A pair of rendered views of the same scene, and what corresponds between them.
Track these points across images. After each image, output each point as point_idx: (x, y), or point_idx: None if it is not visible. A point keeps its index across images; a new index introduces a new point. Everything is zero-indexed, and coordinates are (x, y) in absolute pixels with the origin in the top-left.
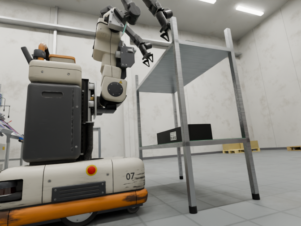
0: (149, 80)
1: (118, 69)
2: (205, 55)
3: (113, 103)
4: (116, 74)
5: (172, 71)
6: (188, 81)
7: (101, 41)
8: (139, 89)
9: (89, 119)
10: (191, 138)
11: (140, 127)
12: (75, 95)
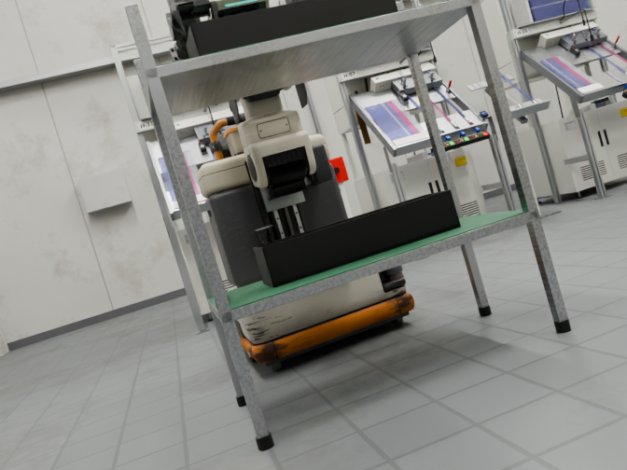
0: (326, 75)
1: (242, 129)
2: (180, 90)
3: (270, 186)
4: (243, 139)
5: (272, 78)
6: (355, 35)
7: None
8: (395, 59)
9: (274, 215)
10: (262, 279)
11: (440, 163)
12: (212, 212)
